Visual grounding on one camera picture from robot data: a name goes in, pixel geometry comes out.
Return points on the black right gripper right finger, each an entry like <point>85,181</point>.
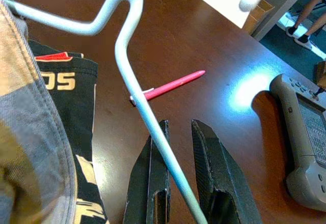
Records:
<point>216,170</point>

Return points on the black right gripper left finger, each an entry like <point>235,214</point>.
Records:
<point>142,183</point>

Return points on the yellow grey plaid shirt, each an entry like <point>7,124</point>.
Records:
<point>30,132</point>

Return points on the grey handheld controller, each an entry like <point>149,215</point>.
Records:
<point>287,122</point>

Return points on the red pen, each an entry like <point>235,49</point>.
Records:
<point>175,84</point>

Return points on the black jersey with gold print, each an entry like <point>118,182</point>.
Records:
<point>76,101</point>

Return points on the closed brown cardboard box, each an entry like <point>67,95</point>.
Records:
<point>259,12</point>

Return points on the person in black shorts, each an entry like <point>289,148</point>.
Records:
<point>305,11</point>

